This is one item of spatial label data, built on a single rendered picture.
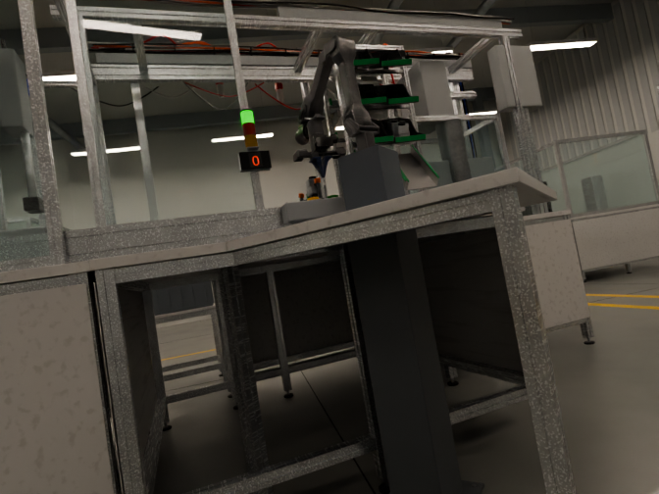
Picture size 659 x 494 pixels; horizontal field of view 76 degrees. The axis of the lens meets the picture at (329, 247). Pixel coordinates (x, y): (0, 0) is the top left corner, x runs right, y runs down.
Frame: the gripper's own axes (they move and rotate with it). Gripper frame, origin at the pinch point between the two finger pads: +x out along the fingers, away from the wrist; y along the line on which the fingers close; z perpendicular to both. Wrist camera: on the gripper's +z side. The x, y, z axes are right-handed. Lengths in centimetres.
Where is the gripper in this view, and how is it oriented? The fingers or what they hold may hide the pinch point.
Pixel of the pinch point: (322, 168)
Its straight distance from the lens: 154.0
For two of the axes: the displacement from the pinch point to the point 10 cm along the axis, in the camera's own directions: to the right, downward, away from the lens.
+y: 9.3, -1.4, 3.5
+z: 3.3, -1.2, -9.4
